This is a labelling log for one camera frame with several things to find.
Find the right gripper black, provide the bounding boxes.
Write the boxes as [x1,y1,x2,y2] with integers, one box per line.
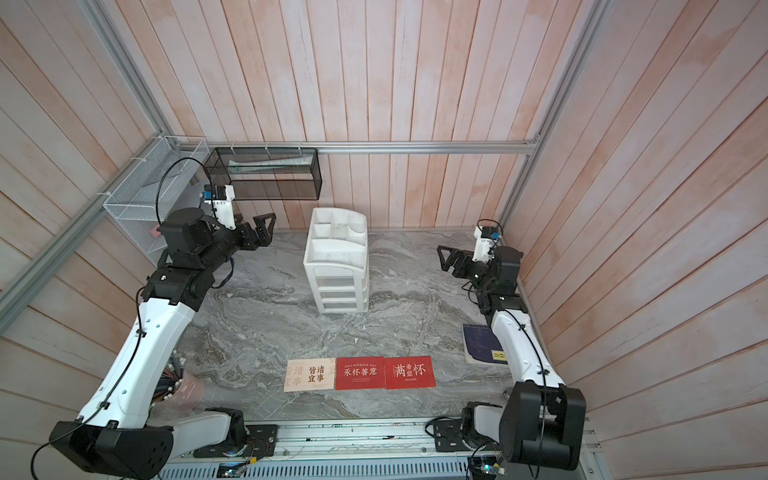
[440,246,496,297]

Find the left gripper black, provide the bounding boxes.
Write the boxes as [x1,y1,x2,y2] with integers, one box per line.
[199,212,277,272]

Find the white plastic drawer organizer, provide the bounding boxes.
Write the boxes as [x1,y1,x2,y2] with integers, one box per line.
[303,207,370,314]

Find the red postcard gold characters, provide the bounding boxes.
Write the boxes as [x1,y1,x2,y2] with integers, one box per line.
[384,356,436,390]

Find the red postcard white characters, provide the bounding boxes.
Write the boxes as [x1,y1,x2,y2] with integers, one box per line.
[335,357,386,391]

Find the beige postcard red characters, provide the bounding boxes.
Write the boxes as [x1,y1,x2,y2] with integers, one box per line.
[284,358,336,392]

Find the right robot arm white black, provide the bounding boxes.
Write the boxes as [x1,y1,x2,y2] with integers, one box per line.
[437,246,587,471]

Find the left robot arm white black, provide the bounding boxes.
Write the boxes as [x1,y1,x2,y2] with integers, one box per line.
[47,207,276,479]

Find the dark blue notebook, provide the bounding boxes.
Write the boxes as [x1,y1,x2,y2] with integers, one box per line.
[462,324,507,365]

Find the bundle of pencils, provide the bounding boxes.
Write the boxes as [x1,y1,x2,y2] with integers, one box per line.
[150,350,185,406]

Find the pink metal pencil cup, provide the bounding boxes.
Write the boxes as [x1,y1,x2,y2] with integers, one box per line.
[164,370,205,412]

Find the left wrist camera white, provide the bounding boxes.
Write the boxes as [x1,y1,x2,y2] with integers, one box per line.
[200,184,236,230]

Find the black mesh wall basket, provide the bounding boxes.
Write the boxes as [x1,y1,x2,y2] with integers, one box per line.
[205,146,323,201]

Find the white wire wall shelf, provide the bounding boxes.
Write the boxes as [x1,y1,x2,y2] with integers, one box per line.
[104,136,210,263]

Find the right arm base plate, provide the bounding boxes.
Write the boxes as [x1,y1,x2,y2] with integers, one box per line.
[425,416,471,453]

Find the aluminium front rail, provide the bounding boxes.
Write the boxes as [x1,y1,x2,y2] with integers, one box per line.
[107,411,601,464]

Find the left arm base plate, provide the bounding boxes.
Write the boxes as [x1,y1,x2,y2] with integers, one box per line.
[192,424,278,459]

